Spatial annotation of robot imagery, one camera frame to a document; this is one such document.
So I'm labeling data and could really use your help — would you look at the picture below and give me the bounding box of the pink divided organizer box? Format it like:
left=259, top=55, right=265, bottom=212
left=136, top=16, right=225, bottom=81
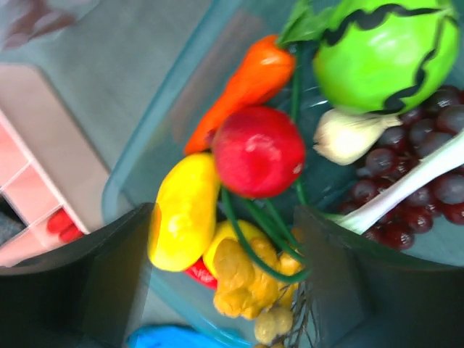
left=1, top=63, right=109, bottom=267

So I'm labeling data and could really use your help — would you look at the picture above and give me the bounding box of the orange toy carrot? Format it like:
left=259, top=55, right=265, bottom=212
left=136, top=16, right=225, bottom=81
left=184, top=34, right=296, bottom=155

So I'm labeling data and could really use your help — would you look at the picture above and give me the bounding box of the red rolled sock right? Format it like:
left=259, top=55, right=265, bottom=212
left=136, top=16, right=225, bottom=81
left=46, top=209, right=84, bottom=243

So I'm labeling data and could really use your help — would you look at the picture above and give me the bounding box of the teal plastic basket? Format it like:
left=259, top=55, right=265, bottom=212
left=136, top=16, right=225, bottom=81
left=101, top=0, right=464, bottom=348

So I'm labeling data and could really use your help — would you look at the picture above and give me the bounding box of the red toy apple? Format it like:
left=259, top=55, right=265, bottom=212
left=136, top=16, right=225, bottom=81
left=211, top=106, right=306, bottom=198

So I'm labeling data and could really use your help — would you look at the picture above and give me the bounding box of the blue folded cloth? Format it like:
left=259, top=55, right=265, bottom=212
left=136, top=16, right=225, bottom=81
left=126, top=325, right=226, bottom=348

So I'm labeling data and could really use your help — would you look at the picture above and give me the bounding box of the orange toy fruit cluster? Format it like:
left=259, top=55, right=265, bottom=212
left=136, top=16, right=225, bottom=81
left=203, top=220, right=302, bottom=320

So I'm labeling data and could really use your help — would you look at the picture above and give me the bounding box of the brown longan bunch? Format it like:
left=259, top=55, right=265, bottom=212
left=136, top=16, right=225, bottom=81
left=253, top=282, right=316, bottom=348

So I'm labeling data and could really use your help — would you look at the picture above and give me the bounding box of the white toy garlic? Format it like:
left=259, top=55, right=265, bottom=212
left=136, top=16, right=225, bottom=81
left=313, top=109, right=402, bottom=166

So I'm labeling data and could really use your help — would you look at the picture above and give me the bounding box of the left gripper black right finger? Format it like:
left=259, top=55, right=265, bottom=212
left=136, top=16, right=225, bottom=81
left=294, top=206, right=463, bottom=347

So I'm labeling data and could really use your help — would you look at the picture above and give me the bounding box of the purple grape bunch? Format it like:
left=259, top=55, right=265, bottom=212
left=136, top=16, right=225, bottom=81
left=337, top=85, right=463, bottom=251

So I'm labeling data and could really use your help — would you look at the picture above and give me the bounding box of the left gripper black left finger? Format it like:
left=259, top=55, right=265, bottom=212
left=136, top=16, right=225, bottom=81
left=1, top=204, right=153, bottom=347

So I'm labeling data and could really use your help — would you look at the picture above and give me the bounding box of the red toy chili pepper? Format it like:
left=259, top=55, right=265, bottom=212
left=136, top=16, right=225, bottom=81
left=184, top=258, right=218, bottom=290

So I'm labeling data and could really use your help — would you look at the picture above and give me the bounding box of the green toy melon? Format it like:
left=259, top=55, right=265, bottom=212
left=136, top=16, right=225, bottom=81
left=312, top=1, right=460, bottom=115

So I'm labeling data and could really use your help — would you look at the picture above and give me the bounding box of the toy green onion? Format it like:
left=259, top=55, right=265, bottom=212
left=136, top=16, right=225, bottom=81
left=220, top=65, right=464, bottom=283

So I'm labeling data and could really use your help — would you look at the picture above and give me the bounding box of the clear zip top bag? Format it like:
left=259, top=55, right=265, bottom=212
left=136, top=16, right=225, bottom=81
left=1, top=0, right=99, bottom=51

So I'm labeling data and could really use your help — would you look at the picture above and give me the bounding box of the yellow toy mango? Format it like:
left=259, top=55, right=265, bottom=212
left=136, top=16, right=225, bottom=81
left=148, top=152, right=220, bottom=272

